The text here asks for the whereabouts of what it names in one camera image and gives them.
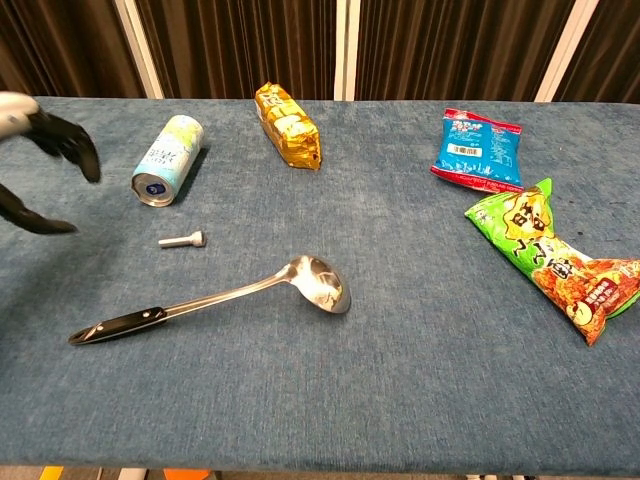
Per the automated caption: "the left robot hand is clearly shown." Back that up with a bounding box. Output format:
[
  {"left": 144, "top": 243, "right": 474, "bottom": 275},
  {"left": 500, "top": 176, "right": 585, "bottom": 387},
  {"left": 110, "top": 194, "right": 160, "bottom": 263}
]
[{"left": 0, "top": 91, "right": 102, "bottom": 235}]

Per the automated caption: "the small silver bolt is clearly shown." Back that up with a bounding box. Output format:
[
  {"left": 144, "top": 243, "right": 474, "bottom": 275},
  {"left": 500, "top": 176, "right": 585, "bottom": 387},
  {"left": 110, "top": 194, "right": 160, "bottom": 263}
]
[{"left": 158, "top": 229, "right": 208, "bottom": 250}]

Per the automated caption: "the light blue drink can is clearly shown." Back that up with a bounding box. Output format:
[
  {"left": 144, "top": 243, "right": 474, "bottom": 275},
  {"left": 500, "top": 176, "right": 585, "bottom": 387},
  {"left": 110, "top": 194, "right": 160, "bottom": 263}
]
[{"left": 131, "top": 114, "right": 206, "bottom": 208}]

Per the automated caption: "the dark brown curtain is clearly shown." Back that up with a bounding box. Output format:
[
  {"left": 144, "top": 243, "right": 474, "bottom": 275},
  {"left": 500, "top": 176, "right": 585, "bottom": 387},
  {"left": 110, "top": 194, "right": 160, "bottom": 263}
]
[{"left": 0, "top": 0, "right": 640, "bottom": 105}]

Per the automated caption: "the gold foil snack pack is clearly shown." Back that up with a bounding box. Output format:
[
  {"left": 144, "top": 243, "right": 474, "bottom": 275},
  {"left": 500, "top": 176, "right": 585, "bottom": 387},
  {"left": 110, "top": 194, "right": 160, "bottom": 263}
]
[{"left": 254, "top": 81, "right": 322, "bottom": 172}]

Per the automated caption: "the blue red snack bag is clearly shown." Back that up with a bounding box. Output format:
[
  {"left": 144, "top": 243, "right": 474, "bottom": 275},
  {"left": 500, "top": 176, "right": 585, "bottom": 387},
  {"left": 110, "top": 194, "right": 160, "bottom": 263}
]
[{"left": 429, "top": 107, "right": 525, "bottom": 194}]

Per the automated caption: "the green orange snack bag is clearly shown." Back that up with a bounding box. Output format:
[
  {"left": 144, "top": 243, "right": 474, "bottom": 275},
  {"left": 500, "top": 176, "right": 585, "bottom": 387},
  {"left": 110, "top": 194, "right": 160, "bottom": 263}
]
[{"left": 464, "top": 177, "right": 640, "bottom": 347}]

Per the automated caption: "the white frame post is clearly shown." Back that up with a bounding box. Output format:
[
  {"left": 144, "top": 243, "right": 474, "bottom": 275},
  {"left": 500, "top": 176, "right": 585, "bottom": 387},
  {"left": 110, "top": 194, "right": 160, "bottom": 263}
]
[
  {"left": 535, "top": 0, "right": 601, "bottom": 103},
  {"left": 333, "top": 0, "right": 362, "bottom": 102},
  {"left": 112, "top": 0, "right": 166, "bottom": 100}
]

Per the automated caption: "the steel ladle black handle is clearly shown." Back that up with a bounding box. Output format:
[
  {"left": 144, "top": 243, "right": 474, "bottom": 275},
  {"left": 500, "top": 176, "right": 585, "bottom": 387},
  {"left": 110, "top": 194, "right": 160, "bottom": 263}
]
[{"left": 67, "top": 255, "right": 353, "bottom": 347}]

